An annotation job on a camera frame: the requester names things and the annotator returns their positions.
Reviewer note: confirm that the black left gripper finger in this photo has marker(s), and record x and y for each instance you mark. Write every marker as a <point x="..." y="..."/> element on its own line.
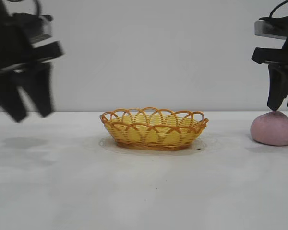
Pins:
<point x="39" y="91"/>
<point x="9" y="98"/>

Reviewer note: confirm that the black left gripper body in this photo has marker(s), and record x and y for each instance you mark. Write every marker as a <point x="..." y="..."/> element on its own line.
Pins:
<point x="12" y="48"/>

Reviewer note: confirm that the pink peach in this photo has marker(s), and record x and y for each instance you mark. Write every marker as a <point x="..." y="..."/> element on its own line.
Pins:
<point x="271" y="131"/>

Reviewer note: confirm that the yellow woven wicker basket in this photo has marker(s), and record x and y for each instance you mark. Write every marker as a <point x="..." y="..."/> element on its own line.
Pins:
<point x="156" y="139"/>

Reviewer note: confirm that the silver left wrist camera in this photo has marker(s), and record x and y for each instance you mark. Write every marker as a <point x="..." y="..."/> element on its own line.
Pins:
<point x="42" y="30"/>

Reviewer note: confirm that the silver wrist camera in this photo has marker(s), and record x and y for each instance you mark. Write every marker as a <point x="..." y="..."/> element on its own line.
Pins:
<point x="264" y="27"/>
<point x="42" y="30"/>

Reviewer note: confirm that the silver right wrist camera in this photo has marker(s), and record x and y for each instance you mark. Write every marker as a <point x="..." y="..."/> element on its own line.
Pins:
<point x="264" y="27"/>

